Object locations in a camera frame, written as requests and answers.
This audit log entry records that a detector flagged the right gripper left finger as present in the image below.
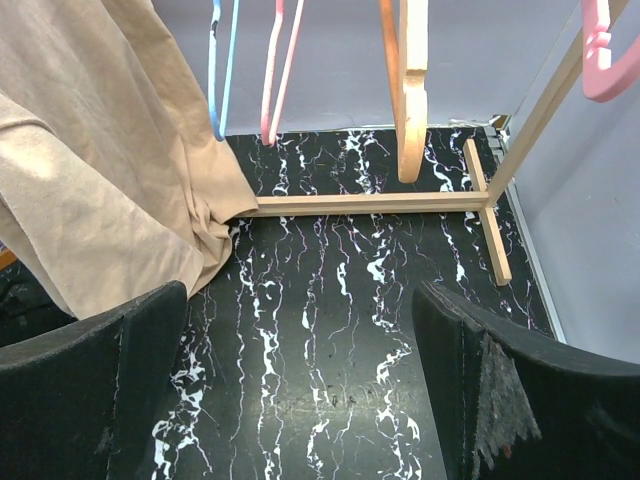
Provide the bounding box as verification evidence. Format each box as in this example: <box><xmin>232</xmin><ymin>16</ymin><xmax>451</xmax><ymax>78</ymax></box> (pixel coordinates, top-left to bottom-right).
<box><xmin>1</xmin><ymin>281</ymin><xmax>187</xmax><ymax>479</ymax></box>

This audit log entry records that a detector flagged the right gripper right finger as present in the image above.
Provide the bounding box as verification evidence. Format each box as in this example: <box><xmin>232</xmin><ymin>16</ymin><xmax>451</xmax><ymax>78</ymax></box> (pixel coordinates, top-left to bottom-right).
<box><xmin>412</xmin><ymin>283</ymin><xmax>639</xmax><ymax>479</ymax></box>

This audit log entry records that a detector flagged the beige t shirt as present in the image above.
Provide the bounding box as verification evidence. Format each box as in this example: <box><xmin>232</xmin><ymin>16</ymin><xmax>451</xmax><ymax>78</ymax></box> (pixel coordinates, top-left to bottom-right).
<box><xmin>1</xmin><ymin>1</ymin><xmax>257</xmax><ymax>319</ymax></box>

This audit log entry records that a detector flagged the pink thick plastic hanger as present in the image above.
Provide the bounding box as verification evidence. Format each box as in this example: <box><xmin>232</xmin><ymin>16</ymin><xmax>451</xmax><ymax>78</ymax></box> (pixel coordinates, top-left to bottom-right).
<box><xmin>581</xmin><ymin>0</ymin><xmax>639</xmax><ymax>103</ymax></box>

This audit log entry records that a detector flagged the wooden clothes rack frame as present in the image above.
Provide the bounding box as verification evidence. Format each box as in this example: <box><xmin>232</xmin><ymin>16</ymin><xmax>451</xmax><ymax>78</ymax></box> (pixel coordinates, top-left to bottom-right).
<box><xmin>251</xmin><ymin>1</ymin><xmax>627</xmax><ymax>286</ymax></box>

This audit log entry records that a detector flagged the wooden hanger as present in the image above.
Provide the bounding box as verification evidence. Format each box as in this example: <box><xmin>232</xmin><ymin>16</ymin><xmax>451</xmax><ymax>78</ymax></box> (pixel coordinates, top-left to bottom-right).
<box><xmin>378</xmin><ymin>0</ymin><xmax>429</xmax><ymax>183</ymax></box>

